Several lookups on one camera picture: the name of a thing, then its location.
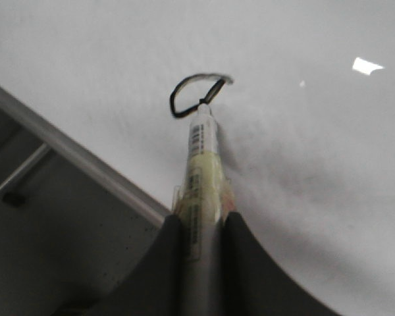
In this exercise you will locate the white black whiteboard marker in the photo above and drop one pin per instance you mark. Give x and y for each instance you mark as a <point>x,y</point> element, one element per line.
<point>200,203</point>

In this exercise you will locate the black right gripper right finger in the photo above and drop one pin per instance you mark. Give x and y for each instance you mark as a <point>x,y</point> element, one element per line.
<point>253,283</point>

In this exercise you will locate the white whiteboard with aluminium frame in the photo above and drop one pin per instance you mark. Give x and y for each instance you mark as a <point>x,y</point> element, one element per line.
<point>307,128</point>

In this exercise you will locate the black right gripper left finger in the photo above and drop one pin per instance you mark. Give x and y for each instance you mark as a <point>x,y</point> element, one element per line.
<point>152,287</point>

